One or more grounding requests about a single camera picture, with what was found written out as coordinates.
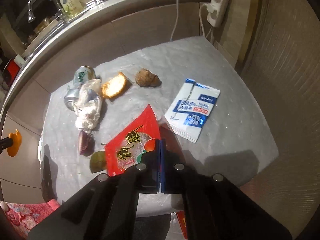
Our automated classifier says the white power cable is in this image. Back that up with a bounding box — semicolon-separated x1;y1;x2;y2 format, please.
170;0;187;42

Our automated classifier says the blue white alcohol wipes packet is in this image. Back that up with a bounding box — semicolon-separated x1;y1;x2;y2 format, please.
164;79;220;143

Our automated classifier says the brown taro root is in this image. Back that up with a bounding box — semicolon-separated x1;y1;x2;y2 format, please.
135;68;162;87

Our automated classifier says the grey kitchen countertop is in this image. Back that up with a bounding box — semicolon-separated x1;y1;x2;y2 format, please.
1;0;207;119

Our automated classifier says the purple onion piece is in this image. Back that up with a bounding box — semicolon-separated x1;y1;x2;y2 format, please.
78;130;94;156

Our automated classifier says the toasted bread slice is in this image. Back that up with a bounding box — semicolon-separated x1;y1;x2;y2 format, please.
101;72;126;99

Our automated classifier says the white plastic wrapper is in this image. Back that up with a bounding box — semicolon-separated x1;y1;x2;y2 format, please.
74;79;103;133

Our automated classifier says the red box on floor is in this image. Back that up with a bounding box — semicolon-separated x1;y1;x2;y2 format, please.
176;211;188;239

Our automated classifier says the dish soap pump bottle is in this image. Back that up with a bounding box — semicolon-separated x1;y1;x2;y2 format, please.
60;0;83;18

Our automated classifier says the crushed aluminium can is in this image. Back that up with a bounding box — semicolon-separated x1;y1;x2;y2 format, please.
63;66;97;111

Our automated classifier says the white power strip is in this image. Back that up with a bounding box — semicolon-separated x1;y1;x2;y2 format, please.
207;0;229;28

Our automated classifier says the pink floral sleeve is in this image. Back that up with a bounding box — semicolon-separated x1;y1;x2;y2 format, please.
1;199;60;239

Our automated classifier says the red snack packet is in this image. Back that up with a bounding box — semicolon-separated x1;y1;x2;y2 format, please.
105;105;161;177

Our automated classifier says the white padded table cloth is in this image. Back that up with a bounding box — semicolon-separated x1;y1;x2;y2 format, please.
42;36;279;203

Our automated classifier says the chrome kitchen faucet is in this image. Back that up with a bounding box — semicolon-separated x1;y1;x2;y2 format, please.
27;0;67;23

